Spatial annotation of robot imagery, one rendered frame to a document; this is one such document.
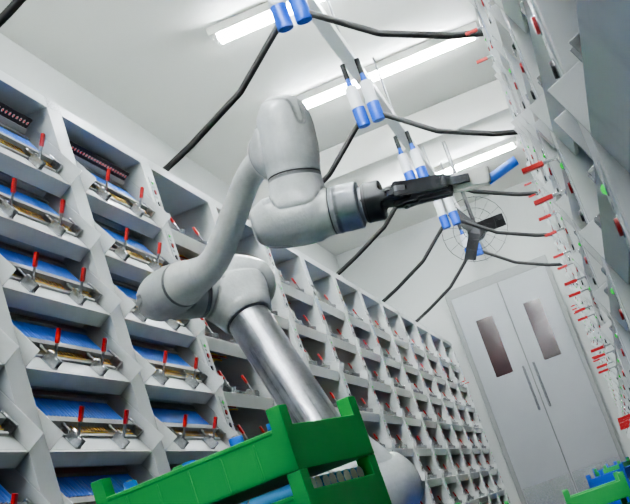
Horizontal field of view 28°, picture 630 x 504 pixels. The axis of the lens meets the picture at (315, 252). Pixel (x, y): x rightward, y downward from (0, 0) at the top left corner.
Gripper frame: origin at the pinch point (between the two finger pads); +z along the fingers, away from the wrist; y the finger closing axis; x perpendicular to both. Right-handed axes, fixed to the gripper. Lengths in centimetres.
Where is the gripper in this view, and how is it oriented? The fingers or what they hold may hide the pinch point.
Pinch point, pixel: (471, 179)
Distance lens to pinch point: 230.0
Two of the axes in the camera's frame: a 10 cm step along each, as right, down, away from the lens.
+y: 2.2, 1.6, 9.6
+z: 9.6, -2.1, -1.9
